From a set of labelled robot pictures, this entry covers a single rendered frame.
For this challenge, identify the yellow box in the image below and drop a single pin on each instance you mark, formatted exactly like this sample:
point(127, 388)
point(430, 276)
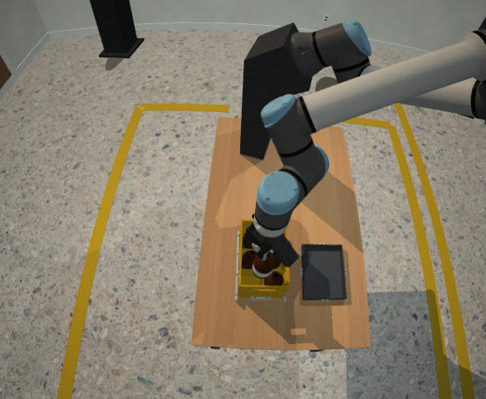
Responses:
point(249, 284)

